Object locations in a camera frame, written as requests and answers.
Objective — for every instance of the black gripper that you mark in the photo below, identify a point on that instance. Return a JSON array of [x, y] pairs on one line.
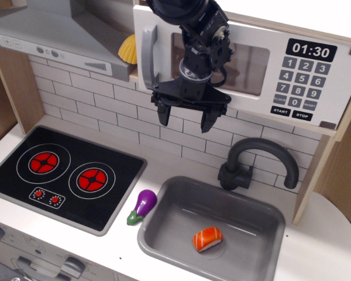
[[190, 95]]

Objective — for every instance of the white toy microwave door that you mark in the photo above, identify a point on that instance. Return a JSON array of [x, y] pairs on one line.
[[168, 49]]

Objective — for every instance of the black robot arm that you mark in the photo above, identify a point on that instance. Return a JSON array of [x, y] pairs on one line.
[[206, 41]]

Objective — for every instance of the wooden microwave cabinet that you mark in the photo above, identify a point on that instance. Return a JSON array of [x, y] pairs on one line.
[[333, 140]]

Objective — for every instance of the yellow toy shell pasta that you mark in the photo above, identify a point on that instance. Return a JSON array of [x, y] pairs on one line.
[[127, 51]]

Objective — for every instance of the purple toy eggplant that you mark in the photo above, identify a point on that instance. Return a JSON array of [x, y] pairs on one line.
[[146, 201]]

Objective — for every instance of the grey toy sink basin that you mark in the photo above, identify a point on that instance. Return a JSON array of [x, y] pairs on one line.
[[252, 230]]

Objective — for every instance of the black toy stove top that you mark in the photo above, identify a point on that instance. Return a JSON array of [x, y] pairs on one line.
[[68, 179]]

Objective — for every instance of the orange salmon sushi toy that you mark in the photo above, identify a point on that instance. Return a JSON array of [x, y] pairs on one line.
[[207, 238]]

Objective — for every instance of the grey range hood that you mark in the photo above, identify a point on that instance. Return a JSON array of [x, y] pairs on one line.
[[65, 32]]

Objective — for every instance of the grey oven knob right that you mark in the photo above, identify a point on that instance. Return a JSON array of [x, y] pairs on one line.
[[73, 267]]

